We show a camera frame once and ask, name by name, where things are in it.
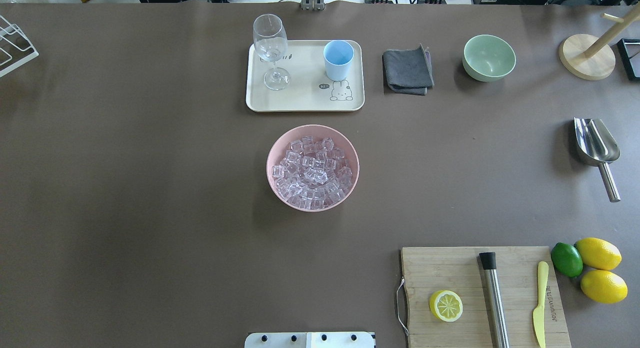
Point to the steel ice scoop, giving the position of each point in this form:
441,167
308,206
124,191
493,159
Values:
597,147

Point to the pile of clear ice cubes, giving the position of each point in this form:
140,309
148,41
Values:
313,174

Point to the light blue cup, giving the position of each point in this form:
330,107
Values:
338,56

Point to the wooden cup tree stand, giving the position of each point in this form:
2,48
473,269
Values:
590,57

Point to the pink bowl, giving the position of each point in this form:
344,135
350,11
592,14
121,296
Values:
278,150

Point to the cream rabbit tray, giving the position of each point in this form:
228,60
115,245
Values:
310,90

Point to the grey folded cloth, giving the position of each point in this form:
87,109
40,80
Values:
408,71

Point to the clear wine glass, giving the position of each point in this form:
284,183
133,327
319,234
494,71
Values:
271,44

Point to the bamboo cutting board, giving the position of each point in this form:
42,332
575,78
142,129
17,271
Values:
430,269

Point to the half lemon slice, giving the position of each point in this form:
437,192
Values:
446,305

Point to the green bowl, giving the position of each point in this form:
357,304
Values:
488,58

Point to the steel muddler black tip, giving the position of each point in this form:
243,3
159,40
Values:
490,269

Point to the yellow plastic knife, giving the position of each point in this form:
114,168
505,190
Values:
539,312

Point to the green lime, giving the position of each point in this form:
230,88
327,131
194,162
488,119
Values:
567,260

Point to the yellow lemon upper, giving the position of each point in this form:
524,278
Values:
598,253

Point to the yellow lemon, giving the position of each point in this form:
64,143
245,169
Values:
604,286
598,253

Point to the yellow lemon lower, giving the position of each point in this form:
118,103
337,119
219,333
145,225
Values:
604,286

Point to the black glass tray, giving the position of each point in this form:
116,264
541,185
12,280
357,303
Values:
629,51

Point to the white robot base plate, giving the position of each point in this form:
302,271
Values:
311,339

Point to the white wire cup rack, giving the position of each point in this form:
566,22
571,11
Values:
16,49

